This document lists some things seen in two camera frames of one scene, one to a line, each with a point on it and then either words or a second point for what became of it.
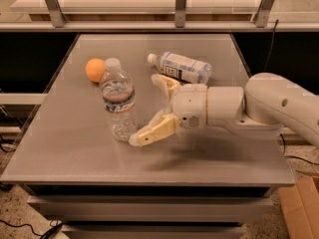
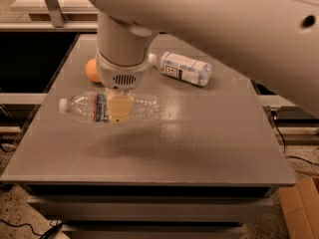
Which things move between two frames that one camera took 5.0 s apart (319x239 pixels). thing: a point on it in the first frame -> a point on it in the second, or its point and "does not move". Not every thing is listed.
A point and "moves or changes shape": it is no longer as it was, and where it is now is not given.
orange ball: x=94 y=69 does not move
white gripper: x=189 y=105 -> x=120 y=74
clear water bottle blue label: x=118 y=96 moves or changes shape
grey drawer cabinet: x=150 y=211 does not move
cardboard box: x=300 y=205 does not move
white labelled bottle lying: x=181 y=68 does not move
